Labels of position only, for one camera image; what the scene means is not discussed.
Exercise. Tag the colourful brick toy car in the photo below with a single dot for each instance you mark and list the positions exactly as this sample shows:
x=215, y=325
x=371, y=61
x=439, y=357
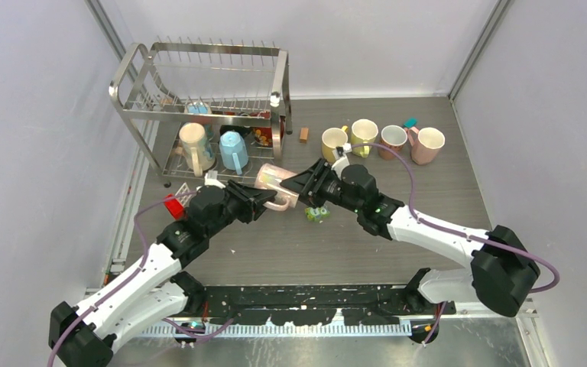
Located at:
x=175, y=205

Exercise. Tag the steel two-tier dish rack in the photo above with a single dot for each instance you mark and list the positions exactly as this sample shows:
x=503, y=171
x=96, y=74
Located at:
x=158, y=89

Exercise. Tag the salmon floral mug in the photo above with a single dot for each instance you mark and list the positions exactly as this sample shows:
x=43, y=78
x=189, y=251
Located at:
x=393, y=137

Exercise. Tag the black cup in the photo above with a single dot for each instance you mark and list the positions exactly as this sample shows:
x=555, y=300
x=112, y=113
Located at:
x=235, y=130

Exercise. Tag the white grid brick piece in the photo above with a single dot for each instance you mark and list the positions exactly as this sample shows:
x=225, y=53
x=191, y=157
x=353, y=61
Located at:
x=184, y=190

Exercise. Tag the pale pink marbled mug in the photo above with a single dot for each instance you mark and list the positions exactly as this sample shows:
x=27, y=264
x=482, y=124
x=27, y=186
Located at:
x=270, y=177

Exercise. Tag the small teal block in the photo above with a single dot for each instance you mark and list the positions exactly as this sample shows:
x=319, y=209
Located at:
x=410, y=123

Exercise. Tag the green owl toy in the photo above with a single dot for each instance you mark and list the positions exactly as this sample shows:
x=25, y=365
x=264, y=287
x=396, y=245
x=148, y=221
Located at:
x=317, y=214

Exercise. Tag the yellow cup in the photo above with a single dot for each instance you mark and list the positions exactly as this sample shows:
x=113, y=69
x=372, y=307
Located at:
x=331, y=139

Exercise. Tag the light blue mug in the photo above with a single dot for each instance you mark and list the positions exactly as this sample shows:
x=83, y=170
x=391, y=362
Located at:
x=233, y=151

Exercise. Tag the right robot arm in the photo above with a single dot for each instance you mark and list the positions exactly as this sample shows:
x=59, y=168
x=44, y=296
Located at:
x=495, y=267

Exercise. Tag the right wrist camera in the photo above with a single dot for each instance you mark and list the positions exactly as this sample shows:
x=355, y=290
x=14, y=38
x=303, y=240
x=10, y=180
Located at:
x=340, y=153

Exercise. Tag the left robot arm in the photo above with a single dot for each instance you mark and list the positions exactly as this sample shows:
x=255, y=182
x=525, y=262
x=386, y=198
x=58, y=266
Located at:
x=156, y=286

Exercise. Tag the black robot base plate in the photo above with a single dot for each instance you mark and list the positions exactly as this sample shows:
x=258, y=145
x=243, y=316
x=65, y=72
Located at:
x=308, y=305

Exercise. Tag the blue patterned mug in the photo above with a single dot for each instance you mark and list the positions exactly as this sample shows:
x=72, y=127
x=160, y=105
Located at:
x=198, y=108

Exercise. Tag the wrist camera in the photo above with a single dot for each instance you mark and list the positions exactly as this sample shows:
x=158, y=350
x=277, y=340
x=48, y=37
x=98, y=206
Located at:
x=211, y=179
x=340, y=153

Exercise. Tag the small wooden block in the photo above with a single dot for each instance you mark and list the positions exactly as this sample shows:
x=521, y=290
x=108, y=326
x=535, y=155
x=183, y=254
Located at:
x=304, y=135

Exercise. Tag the lime green mug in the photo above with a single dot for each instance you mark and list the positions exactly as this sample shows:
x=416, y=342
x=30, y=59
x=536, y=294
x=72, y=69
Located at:
x=362, y=131

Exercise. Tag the beige patterned mug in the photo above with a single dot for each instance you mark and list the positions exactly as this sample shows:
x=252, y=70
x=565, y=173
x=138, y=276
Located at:
x=198, y=150

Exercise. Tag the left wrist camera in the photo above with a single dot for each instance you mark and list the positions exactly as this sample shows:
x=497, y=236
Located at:
x=211, y=179

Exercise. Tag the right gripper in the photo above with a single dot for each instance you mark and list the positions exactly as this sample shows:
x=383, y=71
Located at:
x=305, y=183

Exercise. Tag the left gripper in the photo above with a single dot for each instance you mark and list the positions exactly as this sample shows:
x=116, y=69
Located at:
x=252, y=206

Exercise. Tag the pink faceted mug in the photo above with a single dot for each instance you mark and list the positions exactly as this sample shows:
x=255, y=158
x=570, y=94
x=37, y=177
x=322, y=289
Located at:
x=425, y=144

